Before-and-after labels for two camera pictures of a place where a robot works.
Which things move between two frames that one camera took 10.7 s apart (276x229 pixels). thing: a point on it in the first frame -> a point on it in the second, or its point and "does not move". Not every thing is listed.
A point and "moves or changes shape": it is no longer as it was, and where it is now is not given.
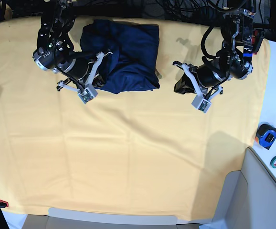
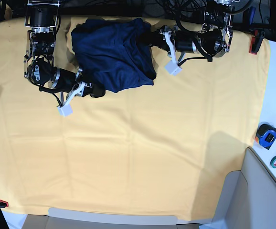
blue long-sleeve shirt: x=132 y=66 moves or changes shape
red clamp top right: x=258 y=35 does not move
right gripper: x=185 y=86 -> x=154 y=39
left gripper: x=100 y=74 -> x=80 y=88
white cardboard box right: x=253 y=199 does not move
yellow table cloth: x=146 y=152 does not move
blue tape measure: x=267 y=134 does not move
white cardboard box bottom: x=65 y=218 does not move
